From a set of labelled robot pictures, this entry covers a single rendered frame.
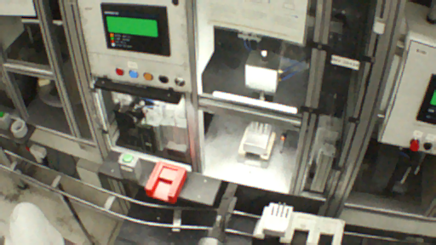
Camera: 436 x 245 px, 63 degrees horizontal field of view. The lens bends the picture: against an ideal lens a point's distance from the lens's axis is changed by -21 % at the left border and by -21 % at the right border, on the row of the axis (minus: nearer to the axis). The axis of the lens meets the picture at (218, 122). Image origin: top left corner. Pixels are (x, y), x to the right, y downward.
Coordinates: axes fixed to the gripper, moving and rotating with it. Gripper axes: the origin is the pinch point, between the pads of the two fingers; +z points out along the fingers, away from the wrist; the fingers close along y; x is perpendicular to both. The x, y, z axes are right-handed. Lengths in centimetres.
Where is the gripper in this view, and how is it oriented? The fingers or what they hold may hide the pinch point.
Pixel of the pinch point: (231, 196)
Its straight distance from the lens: 153.5
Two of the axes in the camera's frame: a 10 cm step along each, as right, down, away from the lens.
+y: -0.2, -6.8, -7.3
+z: 3.0, -7.0, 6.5
